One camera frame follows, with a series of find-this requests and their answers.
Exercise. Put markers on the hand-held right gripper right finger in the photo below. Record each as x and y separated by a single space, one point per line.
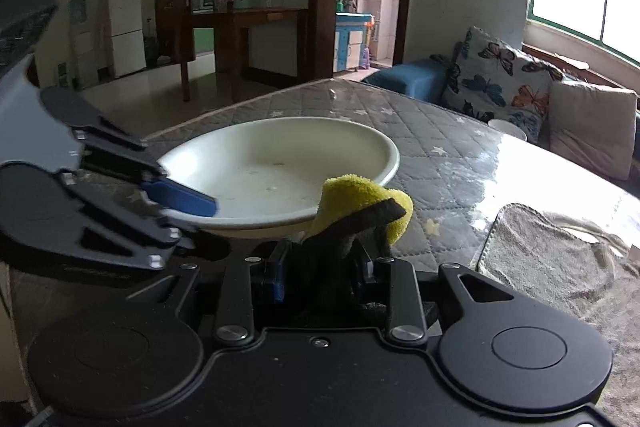
369 271

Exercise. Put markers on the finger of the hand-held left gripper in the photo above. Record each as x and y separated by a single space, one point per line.
180 201
125 217

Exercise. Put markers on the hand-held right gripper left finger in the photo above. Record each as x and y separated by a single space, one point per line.
280 279

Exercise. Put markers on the yellow and black cleaning cloth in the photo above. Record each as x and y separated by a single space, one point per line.
350 192

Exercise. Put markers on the large white plate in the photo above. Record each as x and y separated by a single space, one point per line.
280 177

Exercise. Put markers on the white water dispenser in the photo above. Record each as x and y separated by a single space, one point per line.
82 52

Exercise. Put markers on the grey towel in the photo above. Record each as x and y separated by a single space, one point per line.
540 252

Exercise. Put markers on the white refrigerator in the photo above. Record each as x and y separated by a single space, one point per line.
125 27

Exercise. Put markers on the dark wooden table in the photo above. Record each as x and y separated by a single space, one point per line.
250 17

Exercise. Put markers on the blue toy cabinet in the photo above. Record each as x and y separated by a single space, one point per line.
345 42

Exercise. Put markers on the butterfly print pillow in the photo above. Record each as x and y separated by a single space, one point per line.
495 72

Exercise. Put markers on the beige pillow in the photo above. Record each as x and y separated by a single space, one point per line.
592 122

